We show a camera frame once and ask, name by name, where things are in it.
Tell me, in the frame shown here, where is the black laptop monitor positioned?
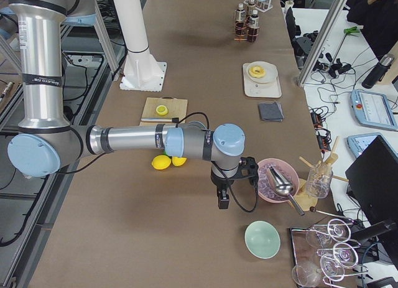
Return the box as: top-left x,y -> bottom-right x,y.
345,134 -> 398,236

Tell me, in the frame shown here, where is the copper wire bottle rack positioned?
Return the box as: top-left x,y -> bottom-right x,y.
234,20 -> 248,42

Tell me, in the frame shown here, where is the glazed donut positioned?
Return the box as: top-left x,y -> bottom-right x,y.
248,65 -> 266,79

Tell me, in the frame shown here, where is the black thermos bottle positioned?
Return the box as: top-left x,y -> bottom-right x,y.
361,53 -> 395,89

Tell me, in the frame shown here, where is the wooden cutting board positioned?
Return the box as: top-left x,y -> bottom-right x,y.
139,97 -> 188,126

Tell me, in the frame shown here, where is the steel muddler black tip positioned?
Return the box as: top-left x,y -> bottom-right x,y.
141,118 -> 179,123

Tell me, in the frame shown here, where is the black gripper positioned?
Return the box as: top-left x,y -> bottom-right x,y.
210,163 -> 230,210

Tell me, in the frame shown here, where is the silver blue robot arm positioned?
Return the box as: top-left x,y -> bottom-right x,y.
7,0 -> 245,209

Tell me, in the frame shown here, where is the clear glass jar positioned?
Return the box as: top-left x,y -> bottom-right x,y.
305,162 -> 333,198

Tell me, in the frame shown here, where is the white round plate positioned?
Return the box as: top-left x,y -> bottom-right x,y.
244,61 -> 278,84

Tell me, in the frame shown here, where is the pink ice bowl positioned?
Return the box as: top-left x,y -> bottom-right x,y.
257,158 -> 299,203

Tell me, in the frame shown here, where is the grey folded cloth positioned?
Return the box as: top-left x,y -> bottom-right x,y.
258,101 -> 284,122

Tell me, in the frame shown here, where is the steel ice scoop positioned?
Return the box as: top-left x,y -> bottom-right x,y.
268,166 -> 305,216

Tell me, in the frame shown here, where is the wooden mug tree stand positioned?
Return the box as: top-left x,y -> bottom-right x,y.
299,136 -> 348,199

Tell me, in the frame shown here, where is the cream rectangular tray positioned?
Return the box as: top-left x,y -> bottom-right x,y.
243,61 -> 282,98

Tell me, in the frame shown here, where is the mint green bowl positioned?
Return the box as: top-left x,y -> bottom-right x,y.
244,221 -> 280,259

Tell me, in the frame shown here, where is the blue teach pendant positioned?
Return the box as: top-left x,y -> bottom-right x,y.
350,90 -> 397,130

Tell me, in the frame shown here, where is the glass rack tray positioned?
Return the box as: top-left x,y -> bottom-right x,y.
289,218 -> 368,287

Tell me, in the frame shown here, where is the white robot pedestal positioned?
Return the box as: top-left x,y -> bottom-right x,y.
113,0 -> 167,92

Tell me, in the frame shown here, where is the half lemon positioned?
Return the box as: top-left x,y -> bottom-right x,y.
155,105 -> 169,116

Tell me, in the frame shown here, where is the aluminium frame post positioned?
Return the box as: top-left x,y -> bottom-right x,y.
297,0 -> 347,88

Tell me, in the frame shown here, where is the whole yellow lemon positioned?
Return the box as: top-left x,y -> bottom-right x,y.
151,154 -> 172,170

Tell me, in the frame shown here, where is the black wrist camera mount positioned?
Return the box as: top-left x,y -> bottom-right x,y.
233,157 -> 258,181

